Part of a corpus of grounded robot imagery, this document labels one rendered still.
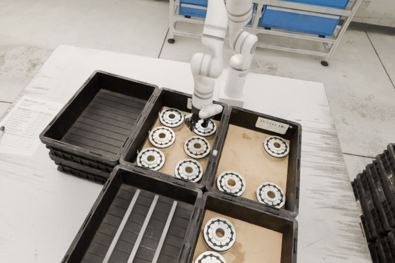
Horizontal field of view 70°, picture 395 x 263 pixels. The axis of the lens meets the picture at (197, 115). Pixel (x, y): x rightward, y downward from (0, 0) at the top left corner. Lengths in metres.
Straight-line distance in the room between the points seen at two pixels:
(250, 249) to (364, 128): 2.02
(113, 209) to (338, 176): 0.95
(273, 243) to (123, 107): 0.79
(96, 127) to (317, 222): 0.95
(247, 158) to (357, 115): 1.89
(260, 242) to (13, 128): 1.14
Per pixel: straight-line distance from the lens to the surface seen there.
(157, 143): 1.09
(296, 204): 0.98
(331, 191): 1.35
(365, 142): 2.71
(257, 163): 1.13
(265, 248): 1.00
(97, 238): 0.99
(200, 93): 0.95
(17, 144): 1.43
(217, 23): 0.87
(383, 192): 1.87
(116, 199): 1.02
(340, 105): 2.90
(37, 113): 1.52
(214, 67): 0.87
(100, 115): 1.25
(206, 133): 1.13
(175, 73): 1.62
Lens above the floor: 1.75
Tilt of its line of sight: 48 degrees down
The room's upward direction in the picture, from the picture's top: 8 degrees clockwise
